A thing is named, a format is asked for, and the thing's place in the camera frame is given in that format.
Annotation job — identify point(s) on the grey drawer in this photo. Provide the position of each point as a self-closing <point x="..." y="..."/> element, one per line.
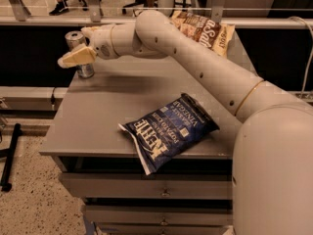
<point x="162" y="230"/>
<point x="156" y="216"/>
<point x="157" y="186"/>

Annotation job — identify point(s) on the blue Kettle chip bag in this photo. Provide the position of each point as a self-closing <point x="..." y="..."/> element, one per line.
<point x="169" y="131"/>

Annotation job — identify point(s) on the black metal stand leg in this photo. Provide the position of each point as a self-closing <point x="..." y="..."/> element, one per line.
<point x="8" y="154"/>

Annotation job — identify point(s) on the bottom grey drawer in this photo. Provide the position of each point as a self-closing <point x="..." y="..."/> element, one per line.
<point x="162" y="230"/>

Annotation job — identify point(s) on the middle grey drawer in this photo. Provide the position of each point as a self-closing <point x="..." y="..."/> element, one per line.
<point x="156" y="216"/>

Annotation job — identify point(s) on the metal railing frame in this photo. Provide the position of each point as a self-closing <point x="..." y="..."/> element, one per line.
<point x="17" y="12"/>

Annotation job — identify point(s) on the top grey drawer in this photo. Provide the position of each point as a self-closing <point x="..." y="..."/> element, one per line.
<point x="157" y="186"/>

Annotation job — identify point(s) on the silver redbull can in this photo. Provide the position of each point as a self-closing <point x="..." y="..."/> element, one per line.
<point x="79" y="55"/>

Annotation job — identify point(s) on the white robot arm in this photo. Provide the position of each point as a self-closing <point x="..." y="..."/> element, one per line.
<point x="273" y="151"/>

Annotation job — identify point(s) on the brown chip bag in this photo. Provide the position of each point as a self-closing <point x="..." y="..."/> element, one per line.
<point x="214" y="36"/>

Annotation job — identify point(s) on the person leg black shoe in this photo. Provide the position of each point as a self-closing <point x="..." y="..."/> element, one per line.
<point x="60" y="8"/>

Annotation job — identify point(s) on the grey drawer cabinet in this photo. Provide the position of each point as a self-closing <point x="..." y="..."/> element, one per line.
<point x="85" y="136"/>

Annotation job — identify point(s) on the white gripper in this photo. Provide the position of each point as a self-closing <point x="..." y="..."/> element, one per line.
<point x="102" y="42"/>

